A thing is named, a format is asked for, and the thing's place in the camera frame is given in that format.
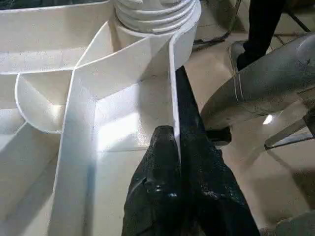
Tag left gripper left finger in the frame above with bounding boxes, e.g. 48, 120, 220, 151
121, 124, 183, 236

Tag loose floor cables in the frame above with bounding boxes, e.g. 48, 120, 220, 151
194, 31, 229, 46

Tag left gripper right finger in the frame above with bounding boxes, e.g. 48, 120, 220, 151
177, 127, 260, 236

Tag white sneaker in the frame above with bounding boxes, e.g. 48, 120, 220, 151
228, 40, 249, 72

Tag black trouser leg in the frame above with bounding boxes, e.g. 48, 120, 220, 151
237, 0, 286, 72

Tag white plastic table leg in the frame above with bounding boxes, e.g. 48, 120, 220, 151
114, 0, 201, 34

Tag white plastic table top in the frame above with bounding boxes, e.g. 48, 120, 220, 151
0, 0, 202, 236

